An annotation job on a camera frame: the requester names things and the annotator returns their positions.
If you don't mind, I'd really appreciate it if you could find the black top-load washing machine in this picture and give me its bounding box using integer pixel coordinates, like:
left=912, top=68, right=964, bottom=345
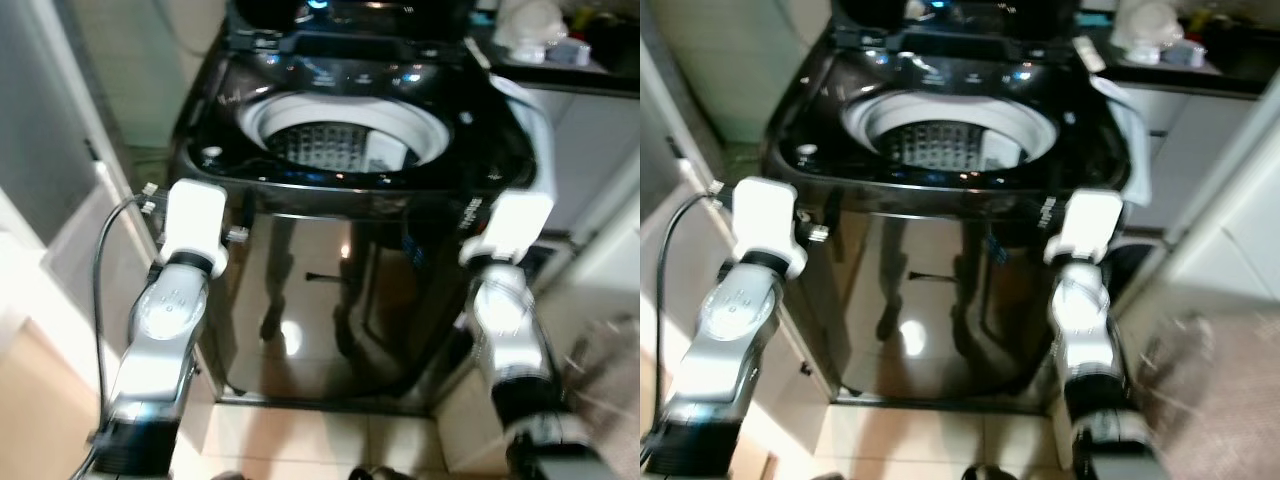
left=165, top=0, right=546, bottom=406
left=765, top=0, right=1136, bottom=406

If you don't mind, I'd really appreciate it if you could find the white washer tub ring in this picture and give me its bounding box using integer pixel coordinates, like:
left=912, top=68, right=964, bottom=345
left=238, top=92, right=451, bottom=176
left=842, top=92, right=1059, bottom=173

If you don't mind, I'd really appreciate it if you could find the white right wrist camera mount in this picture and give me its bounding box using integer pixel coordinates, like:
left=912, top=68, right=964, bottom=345
left=458, top=190, right=556, bottom=269
left=1043, top=190, right=1126, bottom=266

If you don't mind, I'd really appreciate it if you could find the grey door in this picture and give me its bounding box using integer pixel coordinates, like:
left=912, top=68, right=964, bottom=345
left=0, top=0, right=106, bottom=246
left=640, top=30, right=721, bottom=241

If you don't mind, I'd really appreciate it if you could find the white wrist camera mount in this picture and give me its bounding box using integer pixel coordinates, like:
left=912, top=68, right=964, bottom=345
left=458, top=190, right=556, bottom=269
left=1043, top=190, right=1126, bottom=266
left=733, top=178, right=809, bottom=276
left=160, top=180, right=229, bottom=276

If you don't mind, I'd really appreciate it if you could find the black washer lid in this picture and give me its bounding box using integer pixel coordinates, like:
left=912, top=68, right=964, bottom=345
left=225, top=0, right=476, bottom=56
left=830, top=0, right=1081, bottom=51

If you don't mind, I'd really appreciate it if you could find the white cloth draped on washer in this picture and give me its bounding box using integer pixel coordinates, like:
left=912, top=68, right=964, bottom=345
left=1088, top=75, right=1153, bottom=206
left=488, top=72, right=558, bottom=201

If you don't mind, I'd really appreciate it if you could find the brown plaid cloth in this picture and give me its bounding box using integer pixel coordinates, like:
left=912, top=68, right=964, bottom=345
left=560, top=320, right=641, bottom=480
left=1140, top=315, right=1280, bottom=480

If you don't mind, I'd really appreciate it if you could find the white plastic bag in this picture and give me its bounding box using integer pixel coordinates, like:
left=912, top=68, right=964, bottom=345
left=493, top=0, right=569, bottom=63
left=1110, top=0, right=1186, bottom=63

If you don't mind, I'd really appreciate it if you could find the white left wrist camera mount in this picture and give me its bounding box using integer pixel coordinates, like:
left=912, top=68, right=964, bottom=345
left=733, top=178, right=809, bottom=276
left=160, top=180, right=229, bottom=276

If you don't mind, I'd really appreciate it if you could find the small blue grey box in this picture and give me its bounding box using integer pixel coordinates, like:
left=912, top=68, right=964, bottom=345
left=548, top=38, right=591, bottom=67
left=1165, top=40, right=1208, bottom=69

